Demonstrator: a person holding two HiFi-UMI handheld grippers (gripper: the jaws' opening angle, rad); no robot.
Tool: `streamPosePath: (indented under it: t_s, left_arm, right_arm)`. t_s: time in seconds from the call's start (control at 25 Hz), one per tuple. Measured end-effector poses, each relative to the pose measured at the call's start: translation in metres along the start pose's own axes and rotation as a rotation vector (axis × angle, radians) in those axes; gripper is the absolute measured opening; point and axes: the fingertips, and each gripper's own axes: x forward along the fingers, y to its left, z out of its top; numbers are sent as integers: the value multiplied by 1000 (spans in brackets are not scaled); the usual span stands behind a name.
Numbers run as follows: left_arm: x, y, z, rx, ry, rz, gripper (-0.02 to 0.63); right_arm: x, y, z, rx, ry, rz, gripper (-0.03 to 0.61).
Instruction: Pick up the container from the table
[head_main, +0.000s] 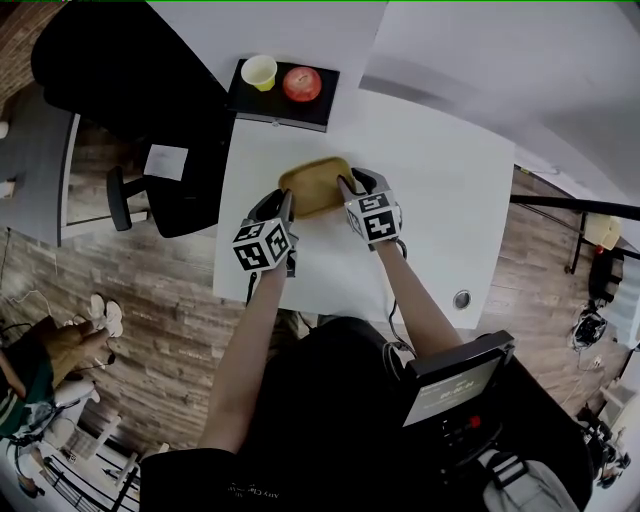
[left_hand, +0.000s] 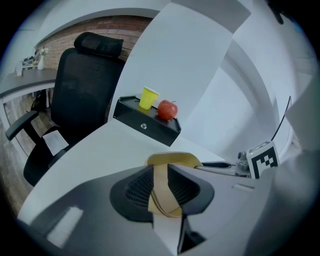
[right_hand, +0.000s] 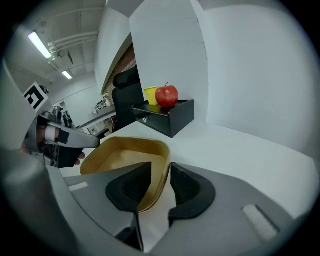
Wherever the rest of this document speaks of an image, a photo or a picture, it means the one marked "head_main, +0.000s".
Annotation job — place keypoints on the person's black shirt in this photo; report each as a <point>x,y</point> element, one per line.
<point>325,425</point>

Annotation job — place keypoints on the white draped table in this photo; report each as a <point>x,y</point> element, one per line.
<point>630,300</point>

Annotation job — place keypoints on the black round stool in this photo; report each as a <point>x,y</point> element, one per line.
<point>606,275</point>

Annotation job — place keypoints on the white plastic jug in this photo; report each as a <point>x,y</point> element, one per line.
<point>604,232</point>

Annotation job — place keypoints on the black flat box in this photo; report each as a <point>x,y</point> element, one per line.
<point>280,110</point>

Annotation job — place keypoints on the grey desk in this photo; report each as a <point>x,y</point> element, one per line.
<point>35,165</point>

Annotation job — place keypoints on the person's right forearm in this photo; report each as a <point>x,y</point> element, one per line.
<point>420,310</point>

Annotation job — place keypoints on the person's camouflage trousers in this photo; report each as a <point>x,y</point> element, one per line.
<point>287,330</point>

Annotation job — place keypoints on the small white box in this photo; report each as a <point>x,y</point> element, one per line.
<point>7,189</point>

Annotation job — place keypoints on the person's left forearm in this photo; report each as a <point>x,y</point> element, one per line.
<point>245,360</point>

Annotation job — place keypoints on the black chest-mounted screen device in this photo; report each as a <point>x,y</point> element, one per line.
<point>450,395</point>

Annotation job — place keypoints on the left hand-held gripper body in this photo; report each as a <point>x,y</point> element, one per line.
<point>260,245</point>

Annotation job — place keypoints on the red apple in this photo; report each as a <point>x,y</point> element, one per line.
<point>301,84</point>

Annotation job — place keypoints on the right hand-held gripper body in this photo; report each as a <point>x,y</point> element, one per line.
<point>375,222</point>

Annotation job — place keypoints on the tan shallow bowl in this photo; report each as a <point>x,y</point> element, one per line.
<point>315,187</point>

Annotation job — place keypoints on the small white cup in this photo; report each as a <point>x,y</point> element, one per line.
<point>3,129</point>

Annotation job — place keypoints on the black office chair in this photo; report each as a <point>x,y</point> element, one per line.
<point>130,85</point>

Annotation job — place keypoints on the whiteboard with black stand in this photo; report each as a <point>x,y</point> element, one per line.
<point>560,203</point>

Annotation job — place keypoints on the white power adapter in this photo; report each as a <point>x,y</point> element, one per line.
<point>597,361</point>

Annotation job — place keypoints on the yellow paper cup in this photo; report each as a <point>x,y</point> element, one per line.
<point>260,72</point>

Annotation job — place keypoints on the white paper sheet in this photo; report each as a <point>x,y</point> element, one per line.
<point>166,162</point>

